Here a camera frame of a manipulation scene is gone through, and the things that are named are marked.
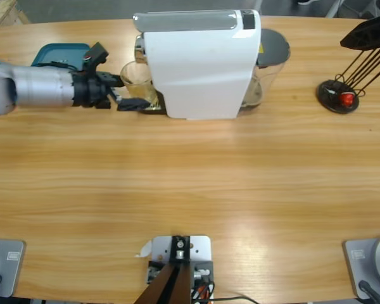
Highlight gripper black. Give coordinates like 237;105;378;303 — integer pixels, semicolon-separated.
71;72;151;112

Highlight white capsule coffee machine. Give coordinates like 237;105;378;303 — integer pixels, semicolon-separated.
132;8;262;121

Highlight teal plastic tray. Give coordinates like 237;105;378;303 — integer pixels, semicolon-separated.
30;42;91;71

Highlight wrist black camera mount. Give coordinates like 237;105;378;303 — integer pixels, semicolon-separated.
81;41;110;74

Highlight arm grey base plate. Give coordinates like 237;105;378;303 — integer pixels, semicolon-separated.
343;234;380;300
0;239;27;298

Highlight white metal frame leg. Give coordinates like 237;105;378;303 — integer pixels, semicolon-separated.
324;0;346;18

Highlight white mounting block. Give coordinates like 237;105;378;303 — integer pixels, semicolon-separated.
144;234;213;304

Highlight thin black cable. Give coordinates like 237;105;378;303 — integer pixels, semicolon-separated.
208;295;260;304

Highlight orange and black cable bundle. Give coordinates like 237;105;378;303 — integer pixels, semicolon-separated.
191;280;216;300

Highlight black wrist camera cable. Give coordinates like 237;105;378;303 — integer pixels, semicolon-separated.
34;60;85;72

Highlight wooden crate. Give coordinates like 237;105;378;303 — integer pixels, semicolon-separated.
0;0;31;29

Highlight clear glass cup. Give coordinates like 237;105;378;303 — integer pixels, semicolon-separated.
119;61;161;110

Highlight white tape tag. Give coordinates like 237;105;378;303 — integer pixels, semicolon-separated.
134;239;153;259

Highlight clear water tank dark lid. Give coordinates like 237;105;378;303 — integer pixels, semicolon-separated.
239;27;291;117

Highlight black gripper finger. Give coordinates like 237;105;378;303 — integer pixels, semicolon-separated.
340;11;380;51

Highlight black wire capsule holder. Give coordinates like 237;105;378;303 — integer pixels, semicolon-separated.
316;44;380;114

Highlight dark camera post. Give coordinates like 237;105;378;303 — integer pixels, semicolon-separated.
134;236;193;304

